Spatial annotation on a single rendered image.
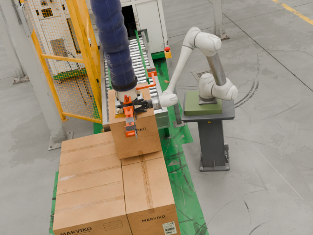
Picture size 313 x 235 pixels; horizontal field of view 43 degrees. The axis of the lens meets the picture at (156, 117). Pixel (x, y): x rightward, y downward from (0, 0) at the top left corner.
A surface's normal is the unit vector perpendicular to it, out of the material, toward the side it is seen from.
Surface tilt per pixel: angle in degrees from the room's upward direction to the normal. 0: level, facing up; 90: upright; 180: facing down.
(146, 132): 89
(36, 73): 90
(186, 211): 0
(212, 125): 90
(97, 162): 0
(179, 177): 0
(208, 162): 90
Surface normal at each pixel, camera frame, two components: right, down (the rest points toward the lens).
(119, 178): -0.16, -0.81
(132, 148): 0.11, 0.54
